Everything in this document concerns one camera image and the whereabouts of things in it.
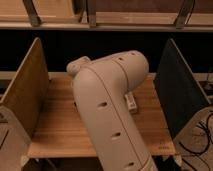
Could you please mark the white sponge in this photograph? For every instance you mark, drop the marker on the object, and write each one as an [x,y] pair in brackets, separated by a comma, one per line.
[131,103]

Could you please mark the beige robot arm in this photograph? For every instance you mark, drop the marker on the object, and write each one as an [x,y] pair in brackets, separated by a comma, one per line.
[99,89]

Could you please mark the wooden shelf with brackets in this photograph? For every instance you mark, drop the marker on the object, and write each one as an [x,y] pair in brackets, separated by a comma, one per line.
[108,15]

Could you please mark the right dark side panel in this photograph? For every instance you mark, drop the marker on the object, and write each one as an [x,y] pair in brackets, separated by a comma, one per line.
[180,95]

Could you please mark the left wooden side panel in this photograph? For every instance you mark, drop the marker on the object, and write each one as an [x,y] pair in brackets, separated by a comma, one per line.
[23,98]

